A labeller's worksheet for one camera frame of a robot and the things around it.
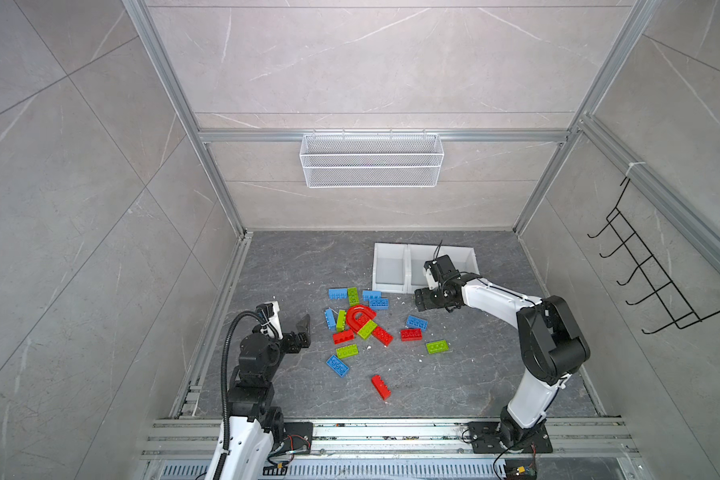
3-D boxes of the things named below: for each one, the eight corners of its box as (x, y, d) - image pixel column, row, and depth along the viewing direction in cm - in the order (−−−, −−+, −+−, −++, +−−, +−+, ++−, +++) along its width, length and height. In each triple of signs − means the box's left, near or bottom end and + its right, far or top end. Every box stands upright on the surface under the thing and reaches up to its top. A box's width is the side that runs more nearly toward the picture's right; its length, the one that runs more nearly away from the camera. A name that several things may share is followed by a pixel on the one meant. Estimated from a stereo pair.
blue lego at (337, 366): (326, 365, 87) (325, 362, 86) (334, 356, 89) (333, 353, 87) (342, 379, 85) (341, 376, 83) (350, 369, 87) (349, 367, 85)
